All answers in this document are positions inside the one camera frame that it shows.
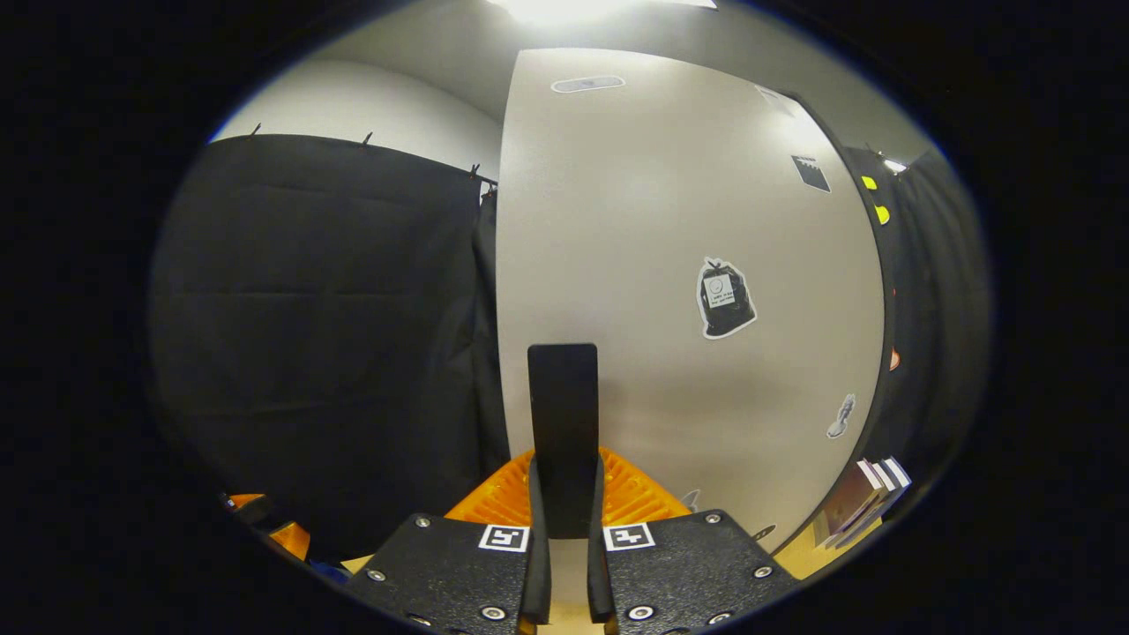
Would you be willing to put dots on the black backdrop cloth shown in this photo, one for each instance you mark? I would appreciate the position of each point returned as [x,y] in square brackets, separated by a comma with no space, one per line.
[309,353]

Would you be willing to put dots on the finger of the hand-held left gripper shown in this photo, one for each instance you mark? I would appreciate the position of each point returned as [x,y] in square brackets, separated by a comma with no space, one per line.
[291,540]
[245,500]

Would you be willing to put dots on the grey spine book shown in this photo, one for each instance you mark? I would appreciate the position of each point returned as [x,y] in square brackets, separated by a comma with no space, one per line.
[882,481]

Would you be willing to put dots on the white cabinet door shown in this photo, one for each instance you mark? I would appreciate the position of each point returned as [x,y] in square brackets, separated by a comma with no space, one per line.
[661,265]

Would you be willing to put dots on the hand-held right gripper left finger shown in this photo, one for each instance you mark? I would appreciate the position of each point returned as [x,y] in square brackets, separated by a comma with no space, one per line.
[540,564]

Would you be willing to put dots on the blue coaster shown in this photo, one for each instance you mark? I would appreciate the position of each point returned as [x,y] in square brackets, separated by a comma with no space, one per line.
[328,571]

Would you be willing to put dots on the large square ceiling light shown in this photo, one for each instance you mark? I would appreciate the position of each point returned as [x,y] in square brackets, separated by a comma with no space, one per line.
[600,9]

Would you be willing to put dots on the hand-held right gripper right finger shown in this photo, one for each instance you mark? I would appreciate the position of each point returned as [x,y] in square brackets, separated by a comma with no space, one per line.
[598,564]

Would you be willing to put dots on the rectangular ceiling light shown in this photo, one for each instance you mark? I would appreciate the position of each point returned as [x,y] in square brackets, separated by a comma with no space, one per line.
[895,165]

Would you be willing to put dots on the blue spine book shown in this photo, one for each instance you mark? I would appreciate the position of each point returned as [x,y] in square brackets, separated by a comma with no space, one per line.
[898,472]

